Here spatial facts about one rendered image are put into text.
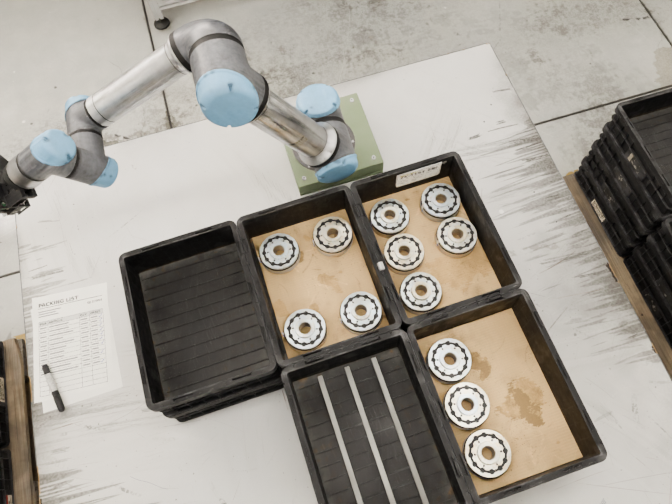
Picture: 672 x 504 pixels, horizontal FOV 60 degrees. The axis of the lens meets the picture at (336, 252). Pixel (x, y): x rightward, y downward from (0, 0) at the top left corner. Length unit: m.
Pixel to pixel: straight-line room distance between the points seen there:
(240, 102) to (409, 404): 0.77
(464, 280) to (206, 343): 0.66
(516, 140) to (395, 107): 0.39
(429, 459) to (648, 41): 2.47
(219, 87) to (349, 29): 1.98
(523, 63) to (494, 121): 1.15
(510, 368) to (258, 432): 0.64
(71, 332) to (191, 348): 0.40
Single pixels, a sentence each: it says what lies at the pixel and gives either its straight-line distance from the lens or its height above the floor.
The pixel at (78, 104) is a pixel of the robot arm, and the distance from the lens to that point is 1.50.
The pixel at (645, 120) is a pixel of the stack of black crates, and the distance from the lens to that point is 2.35.
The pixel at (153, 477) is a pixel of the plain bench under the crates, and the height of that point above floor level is 0.70.
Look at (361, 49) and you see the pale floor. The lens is 3.01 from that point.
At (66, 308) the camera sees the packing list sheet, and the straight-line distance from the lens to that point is 1.79.
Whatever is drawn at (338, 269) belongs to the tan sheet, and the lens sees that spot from 1.49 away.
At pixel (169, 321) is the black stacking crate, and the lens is 1.52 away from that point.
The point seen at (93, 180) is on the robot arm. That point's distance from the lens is 1.42.
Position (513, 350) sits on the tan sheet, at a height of 0.83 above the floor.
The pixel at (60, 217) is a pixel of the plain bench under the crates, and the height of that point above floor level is 0.70.
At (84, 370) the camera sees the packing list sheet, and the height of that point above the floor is 0.70.
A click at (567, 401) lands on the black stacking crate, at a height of 0.89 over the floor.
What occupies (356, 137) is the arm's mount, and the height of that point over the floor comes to 0.76.
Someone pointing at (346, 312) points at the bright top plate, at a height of 0.86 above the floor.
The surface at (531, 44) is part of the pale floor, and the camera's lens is 3.13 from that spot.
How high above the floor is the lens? 2.21
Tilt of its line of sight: 66 degrees down
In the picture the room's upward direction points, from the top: 6 degrees counter-clockwise
